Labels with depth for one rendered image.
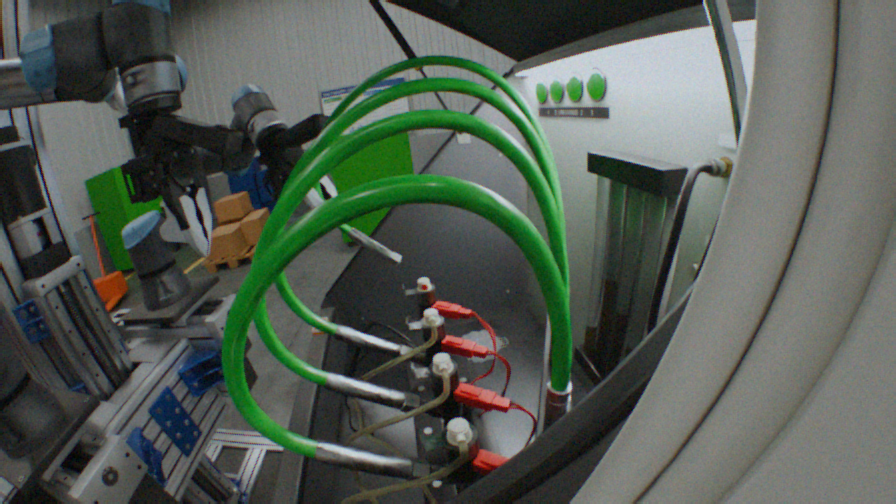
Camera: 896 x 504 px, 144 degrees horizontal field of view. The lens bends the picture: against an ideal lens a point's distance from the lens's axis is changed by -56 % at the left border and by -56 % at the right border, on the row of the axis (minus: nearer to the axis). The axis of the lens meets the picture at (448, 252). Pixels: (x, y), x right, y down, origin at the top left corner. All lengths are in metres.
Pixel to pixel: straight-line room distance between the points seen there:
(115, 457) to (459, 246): 0.82
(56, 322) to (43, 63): 0.57
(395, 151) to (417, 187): 3.54
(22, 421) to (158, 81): 0.60
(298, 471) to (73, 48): 0.60
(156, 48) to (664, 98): 0.58
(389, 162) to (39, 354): 3.37
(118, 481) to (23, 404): 0.21
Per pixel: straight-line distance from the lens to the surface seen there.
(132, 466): 0.75
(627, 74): 0.45
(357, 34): 7.22
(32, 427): 0.78
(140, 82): 0.47
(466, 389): 0.33
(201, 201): 0.49
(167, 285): 0.99
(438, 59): 0.45
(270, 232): 0.25
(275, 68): 7.69
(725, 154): 0.35
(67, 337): 0.94
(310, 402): 0.60
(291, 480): 0.52
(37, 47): 0.52
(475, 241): 0.78
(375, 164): 3.70
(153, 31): 0.49
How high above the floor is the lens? 1.35
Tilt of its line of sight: 24 degrees down
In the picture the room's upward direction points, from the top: 7 degrees counter-clockwise
